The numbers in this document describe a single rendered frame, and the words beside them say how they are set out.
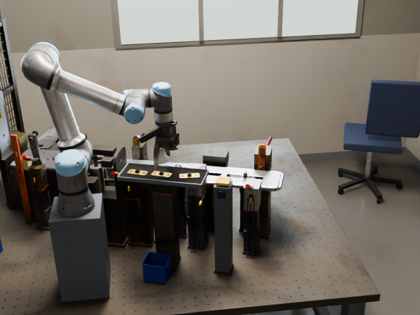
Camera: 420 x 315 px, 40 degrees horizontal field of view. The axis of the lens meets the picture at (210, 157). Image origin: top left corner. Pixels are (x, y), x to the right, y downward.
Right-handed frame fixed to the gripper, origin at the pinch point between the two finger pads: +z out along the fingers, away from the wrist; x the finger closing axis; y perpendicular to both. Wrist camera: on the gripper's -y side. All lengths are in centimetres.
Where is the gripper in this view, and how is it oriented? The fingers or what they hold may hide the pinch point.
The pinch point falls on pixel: (161, 163)
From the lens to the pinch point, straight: 245.4
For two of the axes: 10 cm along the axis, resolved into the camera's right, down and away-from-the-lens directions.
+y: 9.6, 1.2, -2.7
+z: 0.2, 9.0, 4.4
